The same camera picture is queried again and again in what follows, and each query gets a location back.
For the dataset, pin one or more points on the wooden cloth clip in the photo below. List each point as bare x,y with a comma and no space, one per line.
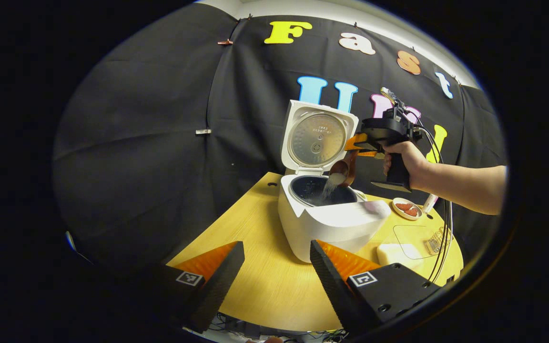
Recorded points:
225,42

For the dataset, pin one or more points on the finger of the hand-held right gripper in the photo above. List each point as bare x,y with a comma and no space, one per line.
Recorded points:
354,142
367,153

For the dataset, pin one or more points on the white cloth clip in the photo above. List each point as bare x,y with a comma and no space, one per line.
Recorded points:
203,132

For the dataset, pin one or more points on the clear bottle pink label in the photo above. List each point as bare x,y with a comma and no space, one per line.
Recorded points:
429,204

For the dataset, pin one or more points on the white rice cooker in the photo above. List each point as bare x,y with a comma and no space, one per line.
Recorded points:
331,224

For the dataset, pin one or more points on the black backdrop cloth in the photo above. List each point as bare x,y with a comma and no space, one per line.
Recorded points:
136,166

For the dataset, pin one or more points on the brown wooden spoon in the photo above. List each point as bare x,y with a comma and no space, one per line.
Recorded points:
350,166

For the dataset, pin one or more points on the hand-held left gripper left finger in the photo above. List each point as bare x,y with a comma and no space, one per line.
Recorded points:
217,286

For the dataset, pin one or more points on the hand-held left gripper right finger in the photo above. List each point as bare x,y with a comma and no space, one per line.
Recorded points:
336,290

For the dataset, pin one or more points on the white round plate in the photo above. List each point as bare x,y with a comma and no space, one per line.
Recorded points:
398,209

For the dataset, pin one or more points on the spoonful of white rice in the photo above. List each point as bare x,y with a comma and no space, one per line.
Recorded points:
334,183

